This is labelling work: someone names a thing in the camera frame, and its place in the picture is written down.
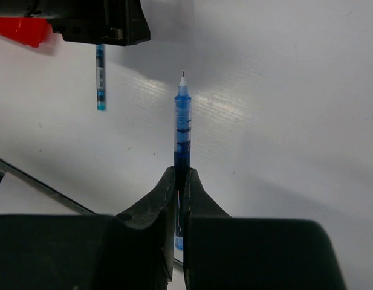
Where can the red compartment storage bin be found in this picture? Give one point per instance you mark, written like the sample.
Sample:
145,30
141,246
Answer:
26,31

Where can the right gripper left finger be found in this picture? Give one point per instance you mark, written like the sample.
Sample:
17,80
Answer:
131,250

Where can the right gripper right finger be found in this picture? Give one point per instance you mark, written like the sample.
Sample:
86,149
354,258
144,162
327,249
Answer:
224,252

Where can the blue gel pen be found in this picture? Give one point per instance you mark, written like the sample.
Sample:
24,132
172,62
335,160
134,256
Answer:
182,144
100,77

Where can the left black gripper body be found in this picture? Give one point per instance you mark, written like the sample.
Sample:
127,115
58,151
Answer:
113,22

